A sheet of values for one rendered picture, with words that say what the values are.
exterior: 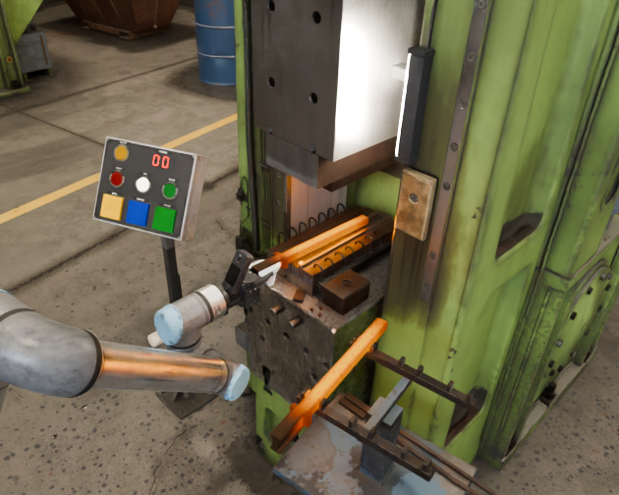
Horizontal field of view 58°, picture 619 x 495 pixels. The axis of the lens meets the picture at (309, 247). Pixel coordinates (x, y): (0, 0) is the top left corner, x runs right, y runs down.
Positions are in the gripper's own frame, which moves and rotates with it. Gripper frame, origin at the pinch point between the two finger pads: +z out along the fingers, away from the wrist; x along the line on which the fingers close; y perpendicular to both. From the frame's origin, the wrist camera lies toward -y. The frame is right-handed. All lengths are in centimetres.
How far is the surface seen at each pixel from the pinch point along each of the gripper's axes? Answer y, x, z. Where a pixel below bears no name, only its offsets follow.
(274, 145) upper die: -29.5, -8.8, 8.2
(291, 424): -1, 44, -35
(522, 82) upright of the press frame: -57, 47, 25
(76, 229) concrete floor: 103, -219, 23
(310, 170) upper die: -27.4, 5.0, 8.2
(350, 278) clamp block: 6.3, 14.3, 16.1
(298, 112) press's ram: -41.3, 0.0, 8.4
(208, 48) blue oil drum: 68, -395, 258
